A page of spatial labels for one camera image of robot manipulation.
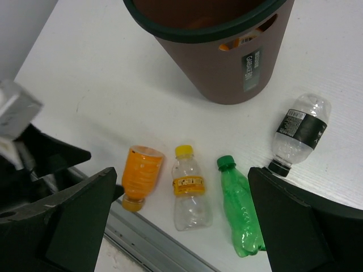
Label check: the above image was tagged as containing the orange juice bottle front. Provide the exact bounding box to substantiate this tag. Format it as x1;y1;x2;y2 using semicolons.
121;145;164;213

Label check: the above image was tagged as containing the clear bottle yellow cap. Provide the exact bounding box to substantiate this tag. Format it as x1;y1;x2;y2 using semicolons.
171;145;213;231

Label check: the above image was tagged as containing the orange bottle barcode label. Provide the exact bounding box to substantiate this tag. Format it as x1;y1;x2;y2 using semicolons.
219;27;263;51

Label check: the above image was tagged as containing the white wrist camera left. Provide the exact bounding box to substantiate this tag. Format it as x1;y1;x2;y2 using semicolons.
1;79;43;170

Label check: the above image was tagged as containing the green plastic bottle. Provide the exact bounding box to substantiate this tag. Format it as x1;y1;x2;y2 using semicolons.
217;155;265;258

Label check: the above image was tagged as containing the brown garbage bin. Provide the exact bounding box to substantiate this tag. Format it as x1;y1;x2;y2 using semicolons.
124;1;294;105

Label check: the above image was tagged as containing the aluminium frame rail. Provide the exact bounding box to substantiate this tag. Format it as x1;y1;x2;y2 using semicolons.
66;169;216;271

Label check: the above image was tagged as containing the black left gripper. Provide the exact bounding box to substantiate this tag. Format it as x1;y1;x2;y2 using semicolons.
1;124;117;271

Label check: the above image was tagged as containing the clear bottle black label upright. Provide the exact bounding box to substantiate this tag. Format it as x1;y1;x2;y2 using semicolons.
268;93;331;177

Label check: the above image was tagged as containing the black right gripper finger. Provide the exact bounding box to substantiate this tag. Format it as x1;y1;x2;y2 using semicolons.
248;167;362;271

